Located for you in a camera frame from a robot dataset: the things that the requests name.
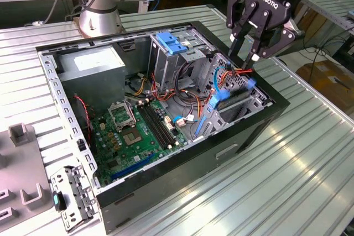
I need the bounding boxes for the black RAM slot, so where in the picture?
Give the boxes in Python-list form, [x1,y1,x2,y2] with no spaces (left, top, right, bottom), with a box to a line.
[142,102,171,149]
[147,100,178,147]
[139,102,168,150]
[144,101,175,148]

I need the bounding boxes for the thin metal locking lever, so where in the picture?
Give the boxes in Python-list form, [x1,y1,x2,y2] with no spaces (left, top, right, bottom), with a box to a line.
[127,99,140,128]

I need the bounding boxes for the yellow black power wires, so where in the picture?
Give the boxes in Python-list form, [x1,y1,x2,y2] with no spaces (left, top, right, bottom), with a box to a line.
[132,77,149,96]

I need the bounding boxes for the black open PC case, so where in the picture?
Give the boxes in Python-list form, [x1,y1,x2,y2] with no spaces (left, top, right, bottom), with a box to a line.
[35,20,291,235]

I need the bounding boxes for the grey power supply unit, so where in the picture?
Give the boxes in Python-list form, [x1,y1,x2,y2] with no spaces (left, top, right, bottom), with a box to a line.
[56,46,127,112]

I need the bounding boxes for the CPU socket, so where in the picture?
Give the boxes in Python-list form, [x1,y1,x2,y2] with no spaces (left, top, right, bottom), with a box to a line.
[121,128,143,147]

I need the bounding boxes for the metal slat side table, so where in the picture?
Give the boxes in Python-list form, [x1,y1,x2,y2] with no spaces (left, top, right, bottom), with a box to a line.
[300,0,354,51]

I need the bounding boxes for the metal slot retention bracket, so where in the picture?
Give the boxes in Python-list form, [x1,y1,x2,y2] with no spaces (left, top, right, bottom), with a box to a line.
[49,165,99,233]

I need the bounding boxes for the orange red wire bundle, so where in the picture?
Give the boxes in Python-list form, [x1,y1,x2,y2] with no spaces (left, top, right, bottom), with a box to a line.
[150,72,216,119]

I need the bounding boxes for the red orange disk power wire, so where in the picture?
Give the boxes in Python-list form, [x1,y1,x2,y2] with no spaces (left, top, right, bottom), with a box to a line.
[218,66,254,87]

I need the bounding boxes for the brown cardboard box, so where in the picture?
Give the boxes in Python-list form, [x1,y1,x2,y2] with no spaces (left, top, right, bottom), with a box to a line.
[295,60,354,112]

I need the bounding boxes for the blue expansion slot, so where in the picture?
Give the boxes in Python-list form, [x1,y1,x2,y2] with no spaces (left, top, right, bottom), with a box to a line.
[110,153,156,181]

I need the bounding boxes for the blue plastic drive latch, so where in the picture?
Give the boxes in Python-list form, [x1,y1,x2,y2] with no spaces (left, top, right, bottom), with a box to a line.
[156,32,189,56]

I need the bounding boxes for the grey parts rack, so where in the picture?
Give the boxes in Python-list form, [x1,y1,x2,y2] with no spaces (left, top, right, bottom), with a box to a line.
[0,124,55,235]

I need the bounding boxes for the black case fan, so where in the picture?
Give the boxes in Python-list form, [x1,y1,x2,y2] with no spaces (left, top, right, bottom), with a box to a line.
[74,95,98,155]

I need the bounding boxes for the grey optical drive cage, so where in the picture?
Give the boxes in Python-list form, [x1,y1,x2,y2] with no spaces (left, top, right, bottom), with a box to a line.
[148,27,216,93]

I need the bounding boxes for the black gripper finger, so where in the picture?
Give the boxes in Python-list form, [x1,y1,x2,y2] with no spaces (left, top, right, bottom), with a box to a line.
[225,0,260,57]
[241,10,301,69]

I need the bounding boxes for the grey metal disk bay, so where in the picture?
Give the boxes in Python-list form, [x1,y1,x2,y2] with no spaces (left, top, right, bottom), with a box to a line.
[190,52,273,141]

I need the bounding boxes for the red black fan wire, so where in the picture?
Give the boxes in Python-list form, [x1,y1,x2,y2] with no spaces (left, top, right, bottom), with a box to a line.
[74,94,93,137]

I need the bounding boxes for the labelled short blue SATA wire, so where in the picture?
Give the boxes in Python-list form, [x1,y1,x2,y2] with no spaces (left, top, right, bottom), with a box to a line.
[171,114,199,126]

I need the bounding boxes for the thin wires with white connector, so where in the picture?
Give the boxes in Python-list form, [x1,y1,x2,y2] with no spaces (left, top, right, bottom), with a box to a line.
[176,114,200,129]

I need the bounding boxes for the hard disk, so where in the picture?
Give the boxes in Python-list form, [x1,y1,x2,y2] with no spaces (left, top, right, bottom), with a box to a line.
[195,80,258,139]

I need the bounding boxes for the long blue SATA wire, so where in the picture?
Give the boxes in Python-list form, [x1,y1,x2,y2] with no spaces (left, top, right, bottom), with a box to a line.
[213,63,235,101]

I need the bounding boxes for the metal socket cover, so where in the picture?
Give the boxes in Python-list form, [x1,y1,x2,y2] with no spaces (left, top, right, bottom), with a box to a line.
[107,102,138,133]

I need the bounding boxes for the green motherboard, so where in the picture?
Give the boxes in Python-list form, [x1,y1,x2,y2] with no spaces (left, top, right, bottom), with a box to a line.
[90,99,191,188]

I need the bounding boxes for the thick black cable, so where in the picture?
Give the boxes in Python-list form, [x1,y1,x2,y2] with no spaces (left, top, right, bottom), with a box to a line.
[173,60,205,109]

